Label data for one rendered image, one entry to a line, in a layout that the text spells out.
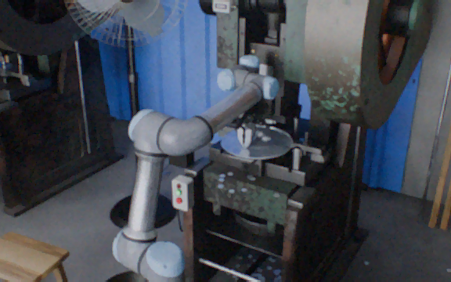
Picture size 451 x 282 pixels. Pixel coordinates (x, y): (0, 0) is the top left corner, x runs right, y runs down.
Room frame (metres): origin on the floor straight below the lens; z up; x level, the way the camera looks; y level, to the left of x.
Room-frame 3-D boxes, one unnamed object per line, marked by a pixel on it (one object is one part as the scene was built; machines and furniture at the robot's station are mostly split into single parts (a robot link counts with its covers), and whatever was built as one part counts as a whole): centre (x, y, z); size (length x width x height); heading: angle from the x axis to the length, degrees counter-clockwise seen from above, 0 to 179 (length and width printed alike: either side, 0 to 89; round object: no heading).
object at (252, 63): (1.92, -0.08, 1.10); 0.09 x 0.08 x 0.11; 141
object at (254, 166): (1.94, -0.10, 0.72); 0.25 x 0.14 x 0.14; 149
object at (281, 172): (2.09, -0.19, 0.67); 0.45 x 0.30 x 0.06; 59
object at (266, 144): (1.96, -0.12, 0.79); 0.29 x 0.29 x 0.01
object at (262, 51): (2.06, -0.17, 1.04); 0.17 x 0.15 x 0.30; 149
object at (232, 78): (1.83, -0.04, 1.09); 0.11 x 0.11 x 0.08; 51
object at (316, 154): (2.00, -0.34, 0.76); 0.17 x 0.06 x 0.10; 59
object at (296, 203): (2.07, -0.50, 0.45); 0.92 x 0.12 x 0.90; 149
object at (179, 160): (2.05, 0.19, 0.62); 0.10 x 0.06 x 0.20; 59
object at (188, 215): (2.35, -0.04, 0.45); 0.92 x 0.12 x 0.90; 149
